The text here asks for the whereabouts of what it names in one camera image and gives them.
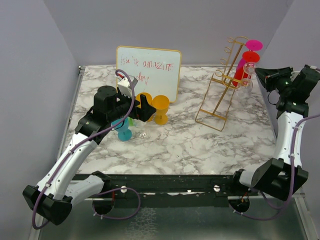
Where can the yellow framed whiteboard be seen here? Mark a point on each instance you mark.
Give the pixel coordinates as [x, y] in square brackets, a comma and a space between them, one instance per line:
[157, 70]

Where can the pink plastic wine glass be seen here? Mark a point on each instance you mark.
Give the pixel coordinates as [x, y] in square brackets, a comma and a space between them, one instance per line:
[253, 46]

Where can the green plastic wine glass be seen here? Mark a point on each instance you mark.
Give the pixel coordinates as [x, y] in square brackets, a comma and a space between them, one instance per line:
[131, 122]

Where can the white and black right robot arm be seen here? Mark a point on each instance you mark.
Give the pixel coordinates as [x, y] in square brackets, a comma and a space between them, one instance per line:
[282, 175]

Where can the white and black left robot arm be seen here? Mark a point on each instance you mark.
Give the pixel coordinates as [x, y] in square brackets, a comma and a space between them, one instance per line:
[54, 196]

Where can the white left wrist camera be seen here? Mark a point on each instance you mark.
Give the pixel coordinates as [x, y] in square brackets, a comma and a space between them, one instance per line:
[124, 87]

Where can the orange plastic wine glass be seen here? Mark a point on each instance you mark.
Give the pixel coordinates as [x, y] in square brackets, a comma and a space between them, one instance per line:
[149, 100]

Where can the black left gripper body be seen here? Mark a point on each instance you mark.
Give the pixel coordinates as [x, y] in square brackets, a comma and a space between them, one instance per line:
[132, 114]

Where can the blue plastic wine glass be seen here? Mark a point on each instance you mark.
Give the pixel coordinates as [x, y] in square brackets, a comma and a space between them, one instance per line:
[123, 132]

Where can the red plastic wine glass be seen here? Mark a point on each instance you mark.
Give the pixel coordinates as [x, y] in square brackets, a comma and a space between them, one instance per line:
[245, 69]

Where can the yellow plastic wine glass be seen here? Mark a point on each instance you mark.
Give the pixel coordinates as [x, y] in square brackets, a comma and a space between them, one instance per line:
[161, 103]

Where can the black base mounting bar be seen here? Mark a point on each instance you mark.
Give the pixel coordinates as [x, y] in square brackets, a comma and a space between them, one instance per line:
[168, 191]

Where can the gold wire wine glass rack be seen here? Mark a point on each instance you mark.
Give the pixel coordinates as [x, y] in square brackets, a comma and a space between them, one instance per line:
[214, 109]

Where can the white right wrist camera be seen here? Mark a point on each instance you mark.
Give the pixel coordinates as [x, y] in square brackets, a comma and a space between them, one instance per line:
[295, 73]

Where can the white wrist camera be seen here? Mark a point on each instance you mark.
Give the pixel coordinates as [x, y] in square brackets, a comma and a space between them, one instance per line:
[295, 73]
[124, 87]

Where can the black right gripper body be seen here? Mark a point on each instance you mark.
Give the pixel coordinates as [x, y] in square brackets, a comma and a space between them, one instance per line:
[281, 81]

